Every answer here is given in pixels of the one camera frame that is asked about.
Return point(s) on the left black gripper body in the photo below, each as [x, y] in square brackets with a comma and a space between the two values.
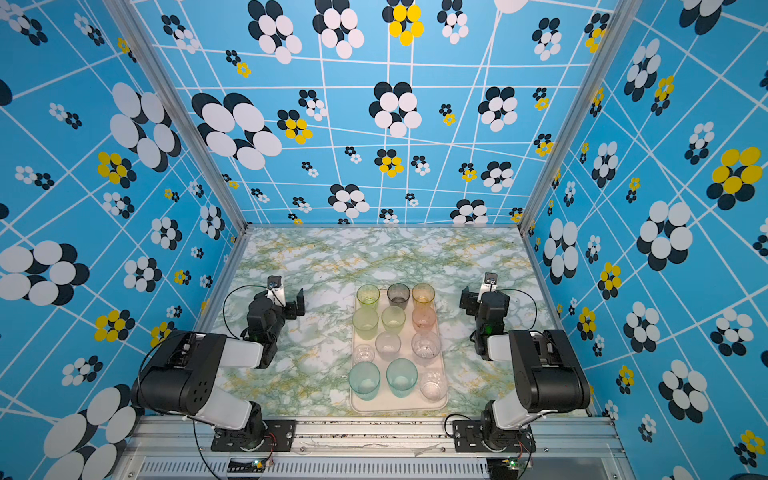
[280, 317]

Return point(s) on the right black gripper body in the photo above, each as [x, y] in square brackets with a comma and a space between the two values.
[475, 309]

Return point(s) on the pink textured cup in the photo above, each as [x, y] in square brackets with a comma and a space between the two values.
[423, 318]

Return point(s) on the amber yellow cup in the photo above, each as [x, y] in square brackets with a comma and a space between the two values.
[423, 295]

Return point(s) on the clear faceted glass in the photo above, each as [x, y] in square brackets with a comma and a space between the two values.
[426, 347]

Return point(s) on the grey smoky cup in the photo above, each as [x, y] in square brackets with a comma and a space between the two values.
[398, 295]

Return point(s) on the light green textured cup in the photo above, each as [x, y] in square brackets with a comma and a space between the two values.
[393, 319]
[365, 322]

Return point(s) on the small clear glass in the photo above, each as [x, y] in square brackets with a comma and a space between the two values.
[363, 353]

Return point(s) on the green transparent cup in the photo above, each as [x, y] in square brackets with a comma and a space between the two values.
[368, 295]

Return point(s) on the frosted clear textured cup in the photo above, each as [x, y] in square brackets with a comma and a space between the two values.
[388, 346]

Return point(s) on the tall teal cup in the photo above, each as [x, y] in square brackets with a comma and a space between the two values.
[364, 380]
[402, 377]

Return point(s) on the tall teal cup front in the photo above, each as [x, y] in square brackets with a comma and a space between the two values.
[364, 380]

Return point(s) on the large clear glass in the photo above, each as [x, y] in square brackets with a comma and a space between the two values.
[433, 385]

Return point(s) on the light green textured cup front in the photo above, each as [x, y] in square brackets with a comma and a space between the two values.
[393, 319]

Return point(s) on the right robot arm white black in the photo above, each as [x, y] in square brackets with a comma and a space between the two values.
[547, 375]

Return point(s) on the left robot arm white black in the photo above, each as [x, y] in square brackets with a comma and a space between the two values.
[179, 377]

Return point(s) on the pink rectangular tray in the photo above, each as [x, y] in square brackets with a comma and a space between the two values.
[385, 402]

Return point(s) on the left green circuit board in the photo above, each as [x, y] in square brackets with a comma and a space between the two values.
[248, 466]

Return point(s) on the green circuit board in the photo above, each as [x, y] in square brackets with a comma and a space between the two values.
[248, 466]
[503, 468]

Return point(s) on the right green circuit board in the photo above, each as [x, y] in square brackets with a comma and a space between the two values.
[503, 468]

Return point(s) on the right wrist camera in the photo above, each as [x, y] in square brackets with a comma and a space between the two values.
[489, 284]

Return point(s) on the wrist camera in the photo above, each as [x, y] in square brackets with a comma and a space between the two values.
[489, 284]
[275, 290]

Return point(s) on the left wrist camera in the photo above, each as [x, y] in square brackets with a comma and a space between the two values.
[275, 290]

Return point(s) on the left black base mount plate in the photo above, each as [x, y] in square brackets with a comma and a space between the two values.
[259, 436]

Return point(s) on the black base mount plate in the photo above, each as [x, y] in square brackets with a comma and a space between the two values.
[474, 436]
[259, 436]

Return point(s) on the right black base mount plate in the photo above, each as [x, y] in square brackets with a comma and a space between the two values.
[474, 436]

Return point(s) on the aluminium front rail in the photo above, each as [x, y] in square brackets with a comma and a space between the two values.
[376, 448]

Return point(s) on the left aluminium corner post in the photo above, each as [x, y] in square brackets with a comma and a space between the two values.
[157, 74]

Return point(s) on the aluminium corner post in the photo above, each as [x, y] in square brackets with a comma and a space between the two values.
[621, 20]
[157, 74]

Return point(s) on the right aluminium corner post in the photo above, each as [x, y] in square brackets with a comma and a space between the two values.
[621, 20]

